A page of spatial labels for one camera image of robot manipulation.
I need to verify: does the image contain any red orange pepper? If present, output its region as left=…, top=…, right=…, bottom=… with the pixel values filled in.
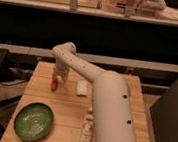
left=51, top=79, right=58, bottom=91

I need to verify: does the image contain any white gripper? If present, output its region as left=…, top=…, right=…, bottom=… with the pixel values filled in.
left=52, top=60, right=70, bottom=82

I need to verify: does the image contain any green ceramic plate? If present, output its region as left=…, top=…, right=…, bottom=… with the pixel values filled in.
left=13, top=102, right=54, bottom=142

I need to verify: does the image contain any small white packet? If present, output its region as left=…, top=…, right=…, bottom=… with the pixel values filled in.
left=76, top=80, right=88, bottom=96

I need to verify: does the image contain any clear glass bottle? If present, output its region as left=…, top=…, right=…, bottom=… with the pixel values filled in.
left=79, top=107, right=94, bottom=142

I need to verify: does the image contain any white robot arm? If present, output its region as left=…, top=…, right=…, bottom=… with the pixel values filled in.
left=52, top=42, right=137, bottom=142

